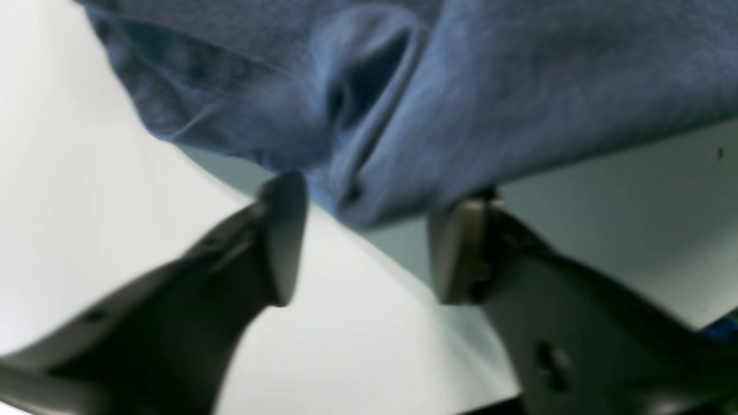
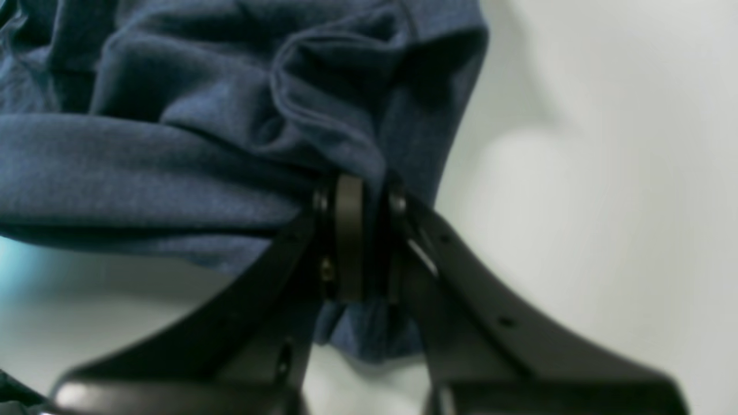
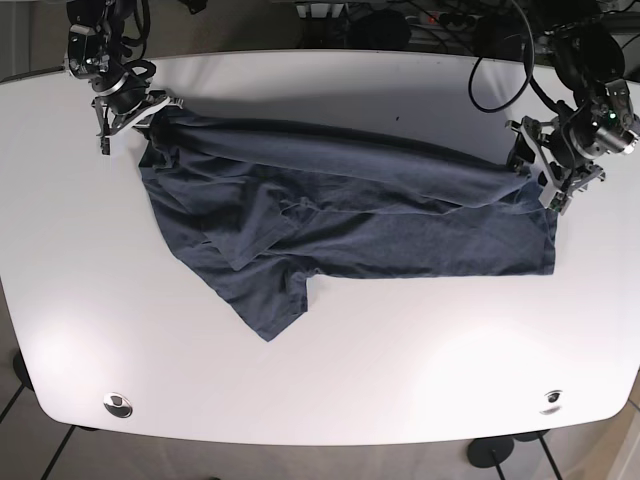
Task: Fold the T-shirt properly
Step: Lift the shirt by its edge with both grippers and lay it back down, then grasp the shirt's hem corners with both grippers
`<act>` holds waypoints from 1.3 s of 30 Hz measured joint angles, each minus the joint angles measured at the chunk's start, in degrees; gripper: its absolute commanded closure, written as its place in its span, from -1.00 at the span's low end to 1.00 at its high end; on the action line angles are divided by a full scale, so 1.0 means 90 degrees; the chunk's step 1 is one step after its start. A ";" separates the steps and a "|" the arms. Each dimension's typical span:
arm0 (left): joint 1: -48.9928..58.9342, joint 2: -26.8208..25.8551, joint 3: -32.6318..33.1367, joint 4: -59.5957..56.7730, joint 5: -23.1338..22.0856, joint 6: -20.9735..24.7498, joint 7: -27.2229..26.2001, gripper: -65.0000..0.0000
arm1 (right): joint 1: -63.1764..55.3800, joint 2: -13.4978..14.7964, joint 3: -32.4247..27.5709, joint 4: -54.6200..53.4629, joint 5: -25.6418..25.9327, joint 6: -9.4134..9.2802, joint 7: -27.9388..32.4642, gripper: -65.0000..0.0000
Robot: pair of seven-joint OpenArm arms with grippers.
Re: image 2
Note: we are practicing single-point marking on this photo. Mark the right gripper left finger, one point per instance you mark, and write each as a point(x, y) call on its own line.
point(246, 350)

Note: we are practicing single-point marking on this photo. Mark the dark blue T-shirt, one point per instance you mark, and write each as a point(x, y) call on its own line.
point(197, 129)

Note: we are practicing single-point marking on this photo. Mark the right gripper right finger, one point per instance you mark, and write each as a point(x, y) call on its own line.
point(489, 351)

